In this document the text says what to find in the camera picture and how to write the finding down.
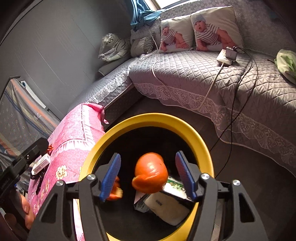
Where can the light green bag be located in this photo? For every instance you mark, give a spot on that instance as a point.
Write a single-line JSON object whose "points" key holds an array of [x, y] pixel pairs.
{"points": [[286, 64]]}

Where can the white power strip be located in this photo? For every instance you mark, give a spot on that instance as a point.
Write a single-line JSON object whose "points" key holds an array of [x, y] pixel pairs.
{"points": [[222, 58]]}

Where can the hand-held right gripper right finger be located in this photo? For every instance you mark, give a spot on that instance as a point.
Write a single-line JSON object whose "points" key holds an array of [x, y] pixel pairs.
{"points": [[186, 176]]}

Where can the small orange peel piece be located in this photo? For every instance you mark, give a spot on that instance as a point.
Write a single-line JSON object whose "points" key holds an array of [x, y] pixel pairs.
{"points": [[115, 195]]}

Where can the grey square cushion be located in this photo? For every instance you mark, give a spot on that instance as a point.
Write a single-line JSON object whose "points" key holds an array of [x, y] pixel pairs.
{"points": [[141, 45]]}

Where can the striped cloth covered wardrobe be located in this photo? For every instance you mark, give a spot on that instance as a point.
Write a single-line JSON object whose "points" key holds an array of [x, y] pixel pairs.
{"points": [[23, 115]]}

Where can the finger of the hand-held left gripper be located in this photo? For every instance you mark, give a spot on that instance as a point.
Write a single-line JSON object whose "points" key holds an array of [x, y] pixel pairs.
{"points": [[34, 150]]}

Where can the person's left hand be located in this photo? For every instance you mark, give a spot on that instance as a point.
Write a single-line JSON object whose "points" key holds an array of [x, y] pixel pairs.
{"points": [[29, 210]]}

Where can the white tissue pack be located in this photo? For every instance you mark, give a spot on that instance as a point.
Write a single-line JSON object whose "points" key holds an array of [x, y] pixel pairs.
{"points": [[166, 209]]}

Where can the yellow rimmed black bin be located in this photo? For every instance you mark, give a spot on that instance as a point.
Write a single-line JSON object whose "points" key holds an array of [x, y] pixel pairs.
{"points": [[150, 119]]}

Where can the small baby print pillow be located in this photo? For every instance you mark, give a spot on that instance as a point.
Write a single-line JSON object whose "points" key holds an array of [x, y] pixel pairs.
{"points": [[175, 34]]}

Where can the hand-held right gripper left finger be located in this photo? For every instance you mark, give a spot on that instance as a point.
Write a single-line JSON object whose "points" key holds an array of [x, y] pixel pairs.
{"points": [[111, 176]]}

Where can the blue curtain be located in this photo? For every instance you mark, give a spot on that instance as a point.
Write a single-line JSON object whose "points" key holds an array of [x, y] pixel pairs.
{"points": [[141, 14]]}

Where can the large baby print pillow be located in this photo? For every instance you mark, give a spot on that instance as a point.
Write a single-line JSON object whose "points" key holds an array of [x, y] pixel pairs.
{"points": [[215, 30]]}

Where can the white tiger plush toy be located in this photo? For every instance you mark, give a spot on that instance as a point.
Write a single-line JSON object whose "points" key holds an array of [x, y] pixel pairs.
{"points": [[114, 47]]}

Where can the orange snack wrapper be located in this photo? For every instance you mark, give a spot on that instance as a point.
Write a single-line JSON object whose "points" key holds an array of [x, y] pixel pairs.
{"points": [[49, 149]]}

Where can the grey bolster cushion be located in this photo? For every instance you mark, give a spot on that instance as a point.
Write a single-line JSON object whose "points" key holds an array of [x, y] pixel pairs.
{"points": [[111, 67]]}

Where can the pale pink carton box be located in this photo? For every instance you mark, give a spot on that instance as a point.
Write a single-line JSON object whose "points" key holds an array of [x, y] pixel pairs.
{"points": [[40, 164]]}

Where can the pink floral tablecloth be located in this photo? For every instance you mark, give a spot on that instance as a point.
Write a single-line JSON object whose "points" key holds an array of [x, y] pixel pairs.
{"points": [[76, 139]]}

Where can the grey quilted sofa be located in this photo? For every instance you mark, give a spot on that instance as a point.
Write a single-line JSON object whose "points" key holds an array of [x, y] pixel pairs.
{"points": [[185, 76]]}

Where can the grey plug adapter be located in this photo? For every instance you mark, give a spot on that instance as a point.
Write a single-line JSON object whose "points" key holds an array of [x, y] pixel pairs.
{"points": [[231, 54]]}

